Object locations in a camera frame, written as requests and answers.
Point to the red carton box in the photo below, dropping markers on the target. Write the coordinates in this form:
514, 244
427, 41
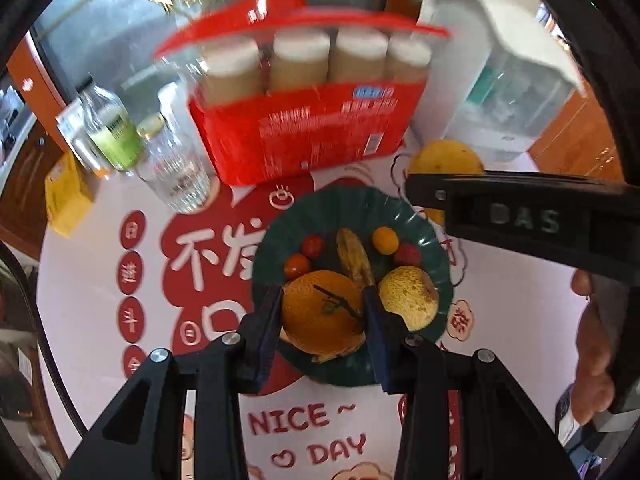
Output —
300, 135

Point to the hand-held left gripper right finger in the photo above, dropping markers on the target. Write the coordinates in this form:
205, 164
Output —
379, 345

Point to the wooden cabinet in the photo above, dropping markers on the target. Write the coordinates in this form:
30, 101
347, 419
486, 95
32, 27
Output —
30, 170

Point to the dark red apple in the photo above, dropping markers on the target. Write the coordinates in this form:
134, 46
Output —
406, 255

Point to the clear drinking glass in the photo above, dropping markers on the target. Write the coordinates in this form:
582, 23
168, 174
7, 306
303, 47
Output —
175, 170

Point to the small jar yellow lid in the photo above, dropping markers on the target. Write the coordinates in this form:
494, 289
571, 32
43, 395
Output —
150, 126

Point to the red tomato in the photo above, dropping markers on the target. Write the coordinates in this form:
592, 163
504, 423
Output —
312, 246
297, 265

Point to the beige bottle white cap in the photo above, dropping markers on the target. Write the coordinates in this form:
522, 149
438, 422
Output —
232, 72
299, 60
409, 57
361, 55

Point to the person's right hand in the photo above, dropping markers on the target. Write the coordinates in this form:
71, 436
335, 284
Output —
595, 350

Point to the small yellow-orange citrus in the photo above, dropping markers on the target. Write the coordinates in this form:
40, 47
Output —
385, 239

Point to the yellow box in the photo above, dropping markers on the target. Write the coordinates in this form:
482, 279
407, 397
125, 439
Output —
67, 195

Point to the spotted yellow banana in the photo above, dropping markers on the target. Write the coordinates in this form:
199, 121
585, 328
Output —
356, 257

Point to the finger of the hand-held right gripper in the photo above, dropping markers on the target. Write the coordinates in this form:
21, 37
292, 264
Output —
430, 187

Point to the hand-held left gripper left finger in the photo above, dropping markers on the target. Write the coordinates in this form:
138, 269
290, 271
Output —
265, 340

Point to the green label glass bottle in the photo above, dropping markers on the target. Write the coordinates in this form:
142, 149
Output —
112, 135

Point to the speckled yellow pear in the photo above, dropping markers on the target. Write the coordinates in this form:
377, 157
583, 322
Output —
409, 297

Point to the orange mandarin with stem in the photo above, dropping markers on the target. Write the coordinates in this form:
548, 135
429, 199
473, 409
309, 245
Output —
322, 312

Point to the white plastic appliance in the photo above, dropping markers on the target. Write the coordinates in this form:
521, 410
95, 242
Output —
500, 85

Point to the large yellow orange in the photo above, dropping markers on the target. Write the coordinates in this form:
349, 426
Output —
445, 160

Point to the dark green scalloped plate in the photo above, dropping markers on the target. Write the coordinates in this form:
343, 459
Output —
325, 210

